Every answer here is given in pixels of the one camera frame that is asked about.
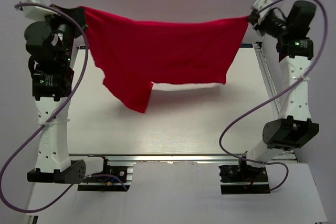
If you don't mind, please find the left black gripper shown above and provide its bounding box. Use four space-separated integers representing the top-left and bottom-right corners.
39 4 87 66

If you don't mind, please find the red t-shirt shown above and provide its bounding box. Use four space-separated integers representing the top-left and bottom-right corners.
85 7 248 113

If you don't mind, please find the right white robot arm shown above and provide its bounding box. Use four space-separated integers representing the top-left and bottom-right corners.
237 1 319 182

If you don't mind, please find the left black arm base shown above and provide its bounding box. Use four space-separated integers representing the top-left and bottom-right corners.
77 157 133 192

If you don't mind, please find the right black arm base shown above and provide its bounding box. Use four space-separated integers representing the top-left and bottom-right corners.
219 165 270 195

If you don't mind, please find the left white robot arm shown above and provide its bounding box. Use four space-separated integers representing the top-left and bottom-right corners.
20 3 111 184

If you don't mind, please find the right blue corner label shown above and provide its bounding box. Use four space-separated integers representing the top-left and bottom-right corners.
240 43 253 48

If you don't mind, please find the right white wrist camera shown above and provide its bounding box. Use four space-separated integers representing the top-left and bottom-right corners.
253 0 273 25

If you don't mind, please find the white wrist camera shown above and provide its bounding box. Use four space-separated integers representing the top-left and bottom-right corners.
253 0 273 25
20 0 57 21

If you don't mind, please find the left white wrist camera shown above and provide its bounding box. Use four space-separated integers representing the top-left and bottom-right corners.
20 0 57 21

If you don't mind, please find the aluminium front table rail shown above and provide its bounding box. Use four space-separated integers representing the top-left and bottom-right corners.
69 153 297 168

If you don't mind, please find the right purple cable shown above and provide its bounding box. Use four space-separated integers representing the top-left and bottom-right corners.
219 0 329 192

